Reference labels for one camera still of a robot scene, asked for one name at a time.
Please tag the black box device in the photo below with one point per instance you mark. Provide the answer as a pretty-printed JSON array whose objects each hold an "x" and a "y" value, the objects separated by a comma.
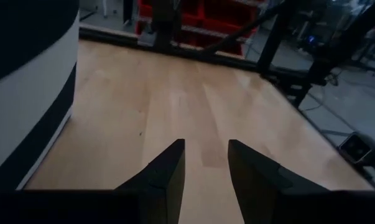
[{"x": 358, "y": 149}]

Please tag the red storage bin shelf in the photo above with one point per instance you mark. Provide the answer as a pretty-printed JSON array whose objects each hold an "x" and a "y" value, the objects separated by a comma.
[{"x": 218, "y": 18}]

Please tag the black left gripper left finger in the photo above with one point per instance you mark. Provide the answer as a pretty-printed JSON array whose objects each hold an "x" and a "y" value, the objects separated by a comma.
[{"x": 162, "y": 186}]

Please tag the black aluminium table frame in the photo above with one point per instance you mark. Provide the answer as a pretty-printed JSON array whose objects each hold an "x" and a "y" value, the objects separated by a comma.
[{"x": 283, "y": 46}]

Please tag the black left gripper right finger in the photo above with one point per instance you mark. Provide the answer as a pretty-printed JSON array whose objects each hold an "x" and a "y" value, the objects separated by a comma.
[{"x": 255, "y": 183}]

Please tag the navy white-striped fabric bin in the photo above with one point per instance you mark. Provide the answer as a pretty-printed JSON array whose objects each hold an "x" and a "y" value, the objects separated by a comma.
[{"x": 25, "y": 93}]

